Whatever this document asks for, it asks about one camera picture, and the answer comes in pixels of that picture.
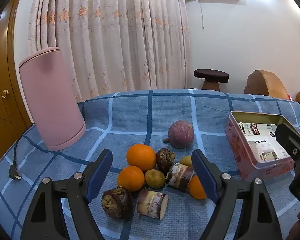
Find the wooden door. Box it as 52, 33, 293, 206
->
0, 0, 32, 173

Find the purple round fruit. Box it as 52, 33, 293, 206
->
163, 120, 194, 149

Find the brown water chestnut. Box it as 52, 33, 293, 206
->
101, 186, 133, 221
156, 148, 176, 177

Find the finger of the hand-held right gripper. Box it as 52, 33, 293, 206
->
275, 123, 300, 165

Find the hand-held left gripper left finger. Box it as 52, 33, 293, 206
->
19, 149, 113, 240

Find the small orange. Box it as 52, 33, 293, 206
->
188, 175, 207, 200
117, 166, 145, 193

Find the white air conditioner cord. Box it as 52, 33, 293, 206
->
199, 0, 206, 30

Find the printed paper sheet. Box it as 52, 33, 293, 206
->
236, 121, 292, 163

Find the floral cream curtain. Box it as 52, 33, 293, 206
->
27, 0, 192, 103

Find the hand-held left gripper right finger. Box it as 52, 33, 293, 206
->
191, 149, 283, 240

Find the dark wooden stool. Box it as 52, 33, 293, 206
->
193, 69, 229, 91

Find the black cable with plug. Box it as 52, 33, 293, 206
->
9, 129, 37, 180

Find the pink cylindrical appliance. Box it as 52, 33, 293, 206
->
18, 46, 87, 152

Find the yellow-green round fruit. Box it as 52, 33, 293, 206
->
145, 169, 165, 189
179, 155, 193, 168

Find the purple sugarcane piece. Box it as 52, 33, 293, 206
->
136, 189, 168, 220
165, 163, 196, 193

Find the brown wooden chair back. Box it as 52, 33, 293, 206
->
244, 70, 289, 100

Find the pink tin box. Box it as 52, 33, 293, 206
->
225, 111, 298, 180

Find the large orange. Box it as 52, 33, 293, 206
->
126, 144, 157, 172

